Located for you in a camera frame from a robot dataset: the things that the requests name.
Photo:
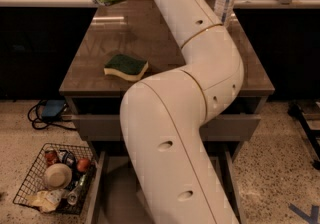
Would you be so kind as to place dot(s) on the red can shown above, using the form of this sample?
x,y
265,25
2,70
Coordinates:
x,y
51,157

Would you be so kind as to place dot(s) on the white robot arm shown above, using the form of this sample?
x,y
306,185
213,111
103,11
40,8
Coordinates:
x,y
161,116

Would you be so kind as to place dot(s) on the green and yellow sponge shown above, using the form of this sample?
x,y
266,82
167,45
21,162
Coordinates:
x,y
126,67

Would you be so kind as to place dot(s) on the crumpled yellow snack bag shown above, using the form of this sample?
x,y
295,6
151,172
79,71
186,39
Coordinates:
x,y
46,201

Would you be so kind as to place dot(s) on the long white counter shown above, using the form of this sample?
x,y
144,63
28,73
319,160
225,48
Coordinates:
x,y
239,4

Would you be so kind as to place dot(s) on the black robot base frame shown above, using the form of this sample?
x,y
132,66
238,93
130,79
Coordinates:
x,y
307,112

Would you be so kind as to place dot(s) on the black wire basket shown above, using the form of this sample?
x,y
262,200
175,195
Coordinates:
x,y
34,179

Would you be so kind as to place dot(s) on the grey top drawer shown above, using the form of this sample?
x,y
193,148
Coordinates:
x,y
97,119

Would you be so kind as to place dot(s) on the small glass bottle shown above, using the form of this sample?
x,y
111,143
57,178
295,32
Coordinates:
x,y
73,196

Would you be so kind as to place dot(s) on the dark blue snack bag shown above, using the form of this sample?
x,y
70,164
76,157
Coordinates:
x,y
67,157

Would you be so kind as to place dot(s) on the blue power box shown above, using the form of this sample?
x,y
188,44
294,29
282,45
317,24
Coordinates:
x,y
53,109

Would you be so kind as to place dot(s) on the red apple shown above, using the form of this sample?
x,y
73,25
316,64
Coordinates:
x,y
83,165

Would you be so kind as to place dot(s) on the grey drawer cabinet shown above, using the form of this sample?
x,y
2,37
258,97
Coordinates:
x,y
138,29

